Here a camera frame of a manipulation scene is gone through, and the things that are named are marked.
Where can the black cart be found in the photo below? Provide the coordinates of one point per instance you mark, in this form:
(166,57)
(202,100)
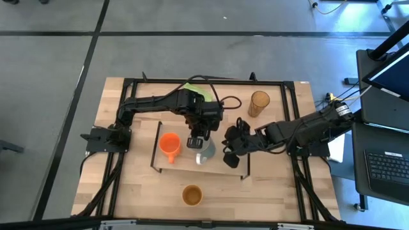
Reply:
(364,140)

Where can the grey chair base leg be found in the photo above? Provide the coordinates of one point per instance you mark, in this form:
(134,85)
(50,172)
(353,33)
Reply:
(11,147)

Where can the orange mug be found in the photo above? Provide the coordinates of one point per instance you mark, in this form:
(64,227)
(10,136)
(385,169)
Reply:
(169,143)

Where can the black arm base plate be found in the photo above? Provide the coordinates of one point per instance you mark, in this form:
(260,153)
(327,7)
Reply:
(96,143)

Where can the black aluminium table frame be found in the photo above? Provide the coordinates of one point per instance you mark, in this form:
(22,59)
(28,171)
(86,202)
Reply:
(207,81)

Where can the white box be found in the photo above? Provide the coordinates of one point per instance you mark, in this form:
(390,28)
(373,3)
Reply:
(338,150)

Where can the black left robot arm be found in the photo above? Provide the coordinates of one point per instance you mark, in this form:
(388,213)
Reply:
(150,103)

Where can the wooden shelf black legs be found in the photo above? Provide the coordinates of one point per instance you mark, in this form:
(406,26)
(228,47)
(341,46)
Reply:
(179,163)

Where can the amber glass tumbler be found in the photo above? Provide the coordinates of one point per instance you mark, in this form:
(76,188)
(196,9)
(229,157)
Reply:
(258,100)

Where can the green cloth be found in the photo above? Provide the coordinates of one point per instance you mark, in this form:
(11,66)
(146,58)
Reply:
(199,89)

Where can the laptop screen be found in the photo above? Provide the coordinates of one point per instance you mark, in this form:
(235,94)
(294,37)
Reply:
(393,76)

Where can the black keyboard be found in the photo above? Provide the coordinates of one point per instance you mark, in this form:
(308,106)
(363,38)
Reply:
(388,169)

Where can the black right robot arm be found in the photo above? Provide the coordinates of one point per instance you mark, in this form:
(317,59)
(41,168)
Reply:
(306,127)

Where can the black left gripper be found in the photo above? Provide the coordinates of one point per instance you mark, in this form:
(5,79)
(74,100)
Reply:
(204,123)

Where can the black slanted pole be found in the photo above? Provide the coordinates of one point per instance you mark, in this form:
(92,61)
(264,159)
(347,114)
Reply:
(390,40)

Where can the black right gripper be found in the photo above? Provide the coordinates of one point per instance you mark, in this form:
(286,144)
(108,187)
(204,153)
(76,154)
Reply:
(239,140)

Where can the teal mug white inside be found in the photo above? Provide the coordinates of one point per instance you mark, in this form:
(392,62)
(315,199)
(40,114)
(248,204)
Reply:
(209,151)

